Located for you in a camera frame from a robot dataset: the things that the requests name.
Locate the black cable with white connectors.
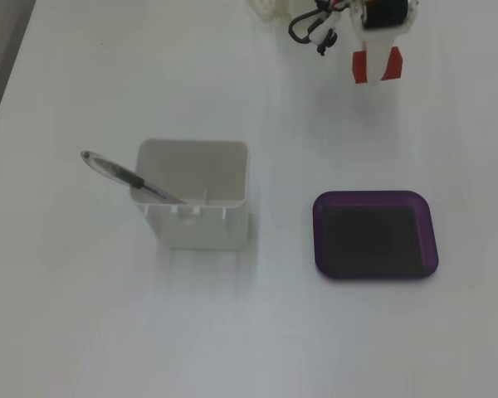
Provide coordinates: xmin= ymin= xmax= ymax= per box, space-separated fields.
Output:
xmin=288 ymin=0 xmax=353 ymax=57

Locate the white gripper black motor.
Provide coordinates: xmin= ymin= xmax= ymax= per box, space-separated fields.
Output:
xmin=349 ymin=0 xmax=419 ymax=85

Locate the white plastic box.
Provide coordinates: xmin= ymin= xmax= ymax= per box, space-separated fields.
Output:
xmin=128 ymin=138 xmax=250 ymax=252

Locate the clear black ballpoint pen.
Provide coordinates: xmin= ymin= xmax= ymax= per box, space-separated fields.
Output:
xmin=80 ymin=149 xmax=188 ymax=206

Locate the purple square tray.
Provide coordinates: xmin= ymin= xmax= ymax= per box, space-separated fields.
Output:
xmin=312 ymin=189 xmax=440 ymax=282

